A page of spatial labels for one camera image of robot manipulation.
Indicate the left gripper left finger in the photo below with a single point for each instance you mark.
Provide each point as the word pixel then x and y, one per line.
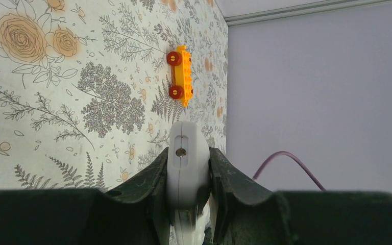
pixel 132 213

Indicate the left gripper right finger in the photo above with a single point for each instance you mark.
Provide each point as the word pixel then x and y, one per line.
pixel 244 212

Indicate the white remote control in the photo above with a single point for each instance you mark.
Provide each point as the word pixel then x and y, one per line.
pixel 187 181

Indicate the floral patterned table mat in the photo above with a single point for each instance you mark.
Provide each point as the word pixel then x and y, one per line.
pixel 84 87

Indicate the yellow toy brick car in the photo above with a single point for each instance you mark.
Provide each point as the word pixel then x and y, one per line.
pixel 180 62

